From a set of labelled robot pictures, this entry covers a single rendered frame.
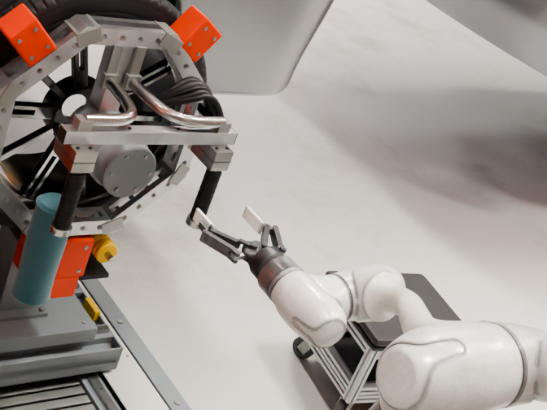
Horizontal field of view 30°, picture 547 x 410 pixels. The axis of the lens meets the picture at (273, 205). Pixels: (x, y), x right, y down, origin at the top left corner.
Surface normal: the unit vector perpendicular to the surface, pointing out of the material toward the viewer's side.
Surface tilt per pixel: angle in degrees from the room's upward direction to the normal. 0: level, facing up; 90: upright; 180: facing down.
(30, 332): 0
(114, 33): 90
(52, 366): 90
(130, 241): 0
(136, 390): 0
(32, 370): 90
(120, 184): 90
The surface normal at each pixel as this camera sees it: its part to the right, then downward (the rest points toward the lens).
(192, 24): -0.44, -0.44
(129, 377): 0.33, -0.83
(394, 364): -0.75, -0.07
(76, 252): 0.54, 0.56
